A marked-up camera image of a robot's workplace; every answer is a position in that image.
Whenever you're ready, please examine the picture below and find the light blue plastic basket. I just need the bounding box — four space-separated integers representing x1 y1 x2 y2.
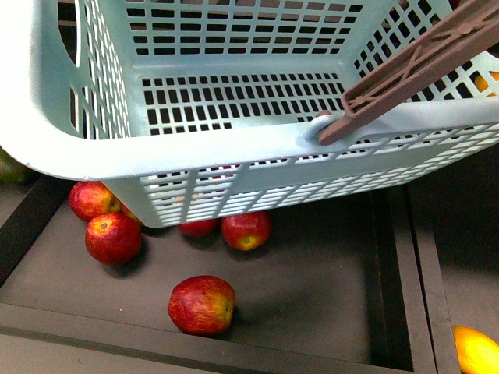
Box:
1 1 498 228

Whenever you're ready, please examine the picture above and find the red apple front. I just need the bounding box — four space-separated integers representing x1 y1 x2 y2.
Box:
168 275 235 337

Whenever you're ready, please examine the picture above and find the red apple middle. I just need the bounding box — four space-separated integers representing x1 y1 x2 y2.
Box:
221 211 272 251

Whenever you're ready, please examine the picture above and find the brown basket handle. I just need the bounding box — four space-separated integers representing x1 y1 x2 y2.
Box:
317 1 498 145

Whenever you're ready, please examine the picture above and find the red apple upper left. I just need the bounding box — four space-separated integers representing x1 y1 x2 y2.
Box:
68 181 121 222

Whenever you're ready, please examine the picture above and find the black display tray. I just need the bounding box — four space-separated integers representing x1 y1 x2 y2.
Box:
1 180 436 373

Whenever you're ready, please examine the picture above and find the yellow orange mango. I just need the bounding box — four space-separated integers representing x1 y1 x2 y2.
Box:
452 326 498 374

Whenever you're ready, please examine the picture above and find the green fruit at edge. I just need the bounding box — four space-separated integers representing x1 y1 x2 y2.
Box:
1 149 37 185

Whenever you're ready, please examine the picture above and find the red apple under basket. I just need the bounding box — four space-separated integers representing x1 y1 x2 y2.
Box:
177 218 219 238

